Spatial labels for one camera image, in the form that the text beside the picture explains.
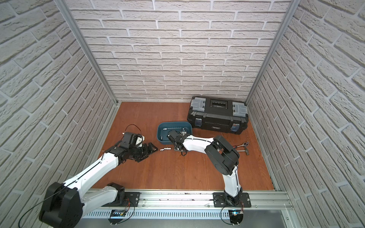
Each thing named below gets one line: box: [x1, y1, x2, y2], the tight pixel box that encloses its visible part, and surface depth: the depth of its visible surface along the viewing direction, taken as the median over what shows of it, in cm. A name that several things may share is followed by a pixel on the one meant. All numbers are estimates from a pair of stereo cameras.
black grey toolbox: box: [187, 96, 249, 135], surface depth 94 cm
